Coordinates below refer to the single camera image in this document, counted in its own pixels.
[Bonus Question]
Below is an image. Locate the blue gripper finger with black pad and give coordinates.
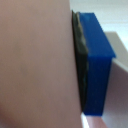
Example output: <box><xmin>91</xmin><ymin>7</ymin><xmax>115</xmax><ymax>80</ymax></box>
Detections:
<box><xmin>71</xmin><ymin>10</ymin><xmax>117</xmax><ymax>118</ymax></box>

